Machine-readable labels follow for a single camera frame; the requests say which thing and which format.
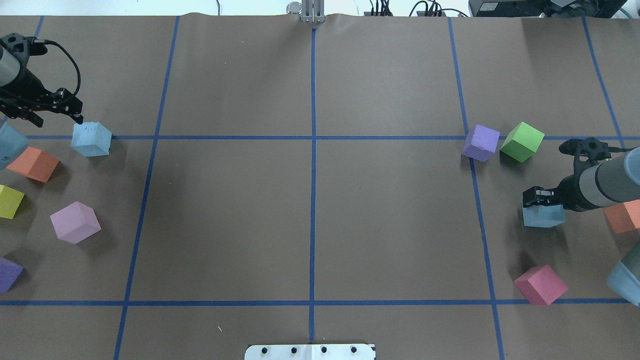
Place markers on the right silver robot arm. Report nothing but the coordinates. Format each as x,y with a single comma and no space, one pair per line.
607,180

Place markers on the far purple foam block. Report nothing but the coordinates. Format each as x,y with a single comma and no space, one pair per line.
481,143

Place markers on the far magenta foam block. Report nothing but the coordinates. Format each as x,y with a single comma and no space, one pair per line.
541,285

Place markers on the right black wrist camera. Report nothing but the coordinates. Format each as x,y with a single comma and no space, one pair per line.
586,153

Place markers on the near purple foam block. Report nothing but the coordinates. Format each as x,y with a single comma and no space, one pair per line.
9,274

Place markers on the light blue foam block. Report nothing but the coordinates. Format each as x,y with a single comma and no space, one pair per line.
538,216
91,139

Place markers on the aluminium frame post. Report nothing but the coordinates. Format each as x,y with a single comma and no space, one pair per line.
312,11

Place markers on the orange foam block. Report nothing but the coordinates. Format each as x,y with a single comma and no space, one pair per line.
34,164
623,217

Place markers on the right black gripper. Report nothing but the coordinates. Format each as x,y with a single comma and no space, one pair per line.
571,193

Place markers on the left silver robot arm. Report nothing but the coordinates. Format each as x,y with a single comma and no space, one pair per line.
11,68

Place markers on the yellow foam block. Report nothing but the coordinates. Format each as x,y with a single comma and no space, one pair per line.
10,200

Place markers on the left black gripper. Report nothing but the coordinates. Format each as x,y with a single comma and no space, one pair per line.
24,87

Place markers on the green foam block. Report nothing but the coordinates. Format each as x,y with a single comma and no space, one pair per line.
522,142

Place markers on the purple foam block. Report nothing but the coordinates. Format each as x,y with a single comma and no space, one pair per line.
481,143
9,274

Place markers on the far orange foam block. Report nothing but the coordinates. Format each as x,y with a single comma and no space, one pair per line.
623,217

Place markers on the near orange foam block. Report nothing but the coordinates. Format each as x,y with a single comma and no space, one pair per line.
34,164

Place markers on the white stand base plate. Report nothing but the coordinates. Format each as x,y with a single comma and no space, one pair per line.
338,351

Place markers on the near light pink foam block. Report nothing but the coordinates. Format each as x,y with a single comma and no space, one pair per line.
75,223

